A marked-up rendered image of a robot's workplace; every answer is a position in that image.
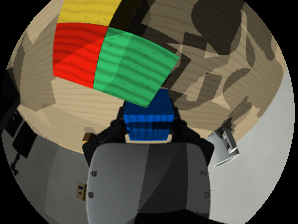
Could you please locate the red cube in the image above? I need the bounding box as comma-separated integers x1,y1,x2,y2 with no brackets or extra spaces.
53,23,108,89

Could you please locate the orange wooden bar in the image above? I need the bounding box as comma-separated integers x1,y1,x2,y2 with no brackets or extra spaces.
82,133,95,143

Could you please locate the yellow cube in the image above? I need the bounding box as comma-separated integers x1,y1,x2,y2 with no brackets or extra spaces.
57,0,143,31

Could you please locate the green cube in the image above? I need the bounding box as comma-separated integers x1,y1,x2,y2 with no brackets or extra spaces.
93,27,180,108

